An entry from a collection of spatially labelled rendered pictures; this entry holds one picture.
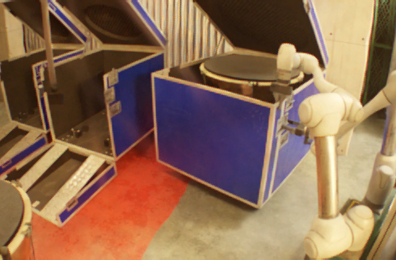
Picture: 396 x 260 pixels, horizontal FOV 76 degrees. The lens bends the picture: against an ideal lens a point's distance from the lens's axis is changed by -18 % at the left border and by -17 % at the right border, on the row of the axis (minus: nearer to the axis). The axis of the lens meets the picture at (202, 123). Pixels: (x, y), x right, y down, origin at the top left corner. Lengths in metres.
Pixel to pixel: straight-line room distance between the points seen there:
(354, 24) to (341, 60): 0.38
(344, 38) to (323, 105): 1.80
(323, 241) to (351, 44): 2.08
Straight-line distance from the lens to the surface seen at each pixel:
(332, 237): 1.39
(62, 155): 3.08
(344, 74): 3.07
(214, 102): 2.02
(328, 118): 1.27
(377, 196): 1.95
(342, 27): 2.98
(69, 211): 2.45
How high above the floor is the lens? 1.61
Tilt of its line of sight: 25 degrees down
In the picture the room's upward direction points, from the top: 1 degrees clockwise
